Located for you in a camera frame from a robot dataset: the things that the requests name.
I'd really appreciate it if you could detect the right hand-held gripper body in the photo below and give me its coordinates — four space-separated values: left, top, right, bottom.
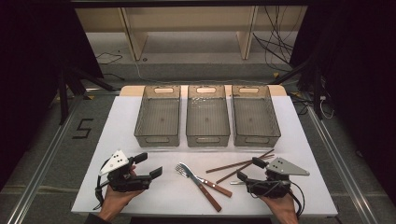
245 157 311 199

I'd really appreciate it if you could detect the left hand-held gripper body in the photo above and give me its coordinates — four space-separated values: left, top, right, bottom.
98 149 152 192

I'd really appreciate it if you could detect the fork with wooden handle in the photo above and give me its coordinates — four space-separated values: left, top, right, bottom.
175 163 233 199

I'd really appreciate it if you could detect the knife with wooden handle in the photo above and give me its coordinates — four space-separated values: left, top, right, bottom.
178 161 223 213

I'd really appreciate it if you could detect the smoky transparent plastic bin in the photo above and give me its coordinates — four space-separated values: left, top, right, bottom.
185 85 232 148
231 85 282 148
134 85 182 148

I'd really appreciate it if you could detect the person's left hand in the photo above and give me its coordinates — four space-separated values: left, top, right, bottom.
98 164 146 222

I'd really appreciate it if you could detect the person's right hand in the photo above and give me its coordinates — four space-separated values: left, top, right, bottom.
261 194 299 222

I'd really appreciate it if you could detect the white table cover sheet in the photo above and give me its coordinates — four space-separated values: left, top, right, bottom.
70 94 339 217

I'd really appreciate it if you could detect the black metal stand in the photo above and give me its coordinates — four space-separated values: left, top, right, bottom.
57 66 117 126
269 52 325 121

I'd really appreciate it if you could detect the light wooden shelf unit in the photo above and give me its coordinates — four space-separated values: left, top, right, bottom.
74 6 308 62

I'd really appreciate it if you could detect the left hand-held gripper black cable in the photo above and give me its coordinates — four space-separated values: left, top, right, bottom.
92 158 110 211

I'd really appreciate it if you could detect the hand-held gripper black cable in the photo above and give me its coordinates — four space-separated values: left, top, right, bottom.
288 179 306 217
92 158 110 211

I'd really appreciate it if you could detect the right hand-held gripper black cable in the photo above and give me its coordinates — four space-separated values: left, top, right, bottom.
288 179 306 217

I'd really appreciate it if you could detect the aluminium floor rail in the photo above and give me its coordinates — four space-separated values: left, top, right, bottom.
306 105 380 224
6 92 82 224

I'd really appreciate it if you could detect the white floor cable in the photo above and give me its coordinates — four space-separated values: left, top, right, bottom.
318 94 335 120

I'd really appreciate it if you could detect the black floor cable loop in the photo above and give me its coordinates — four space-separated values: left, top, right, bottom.
94 50 125 81

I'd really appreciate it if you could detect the bundle of black hanging cables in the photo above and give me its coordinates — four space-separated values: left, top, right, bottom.
251 6 296 73

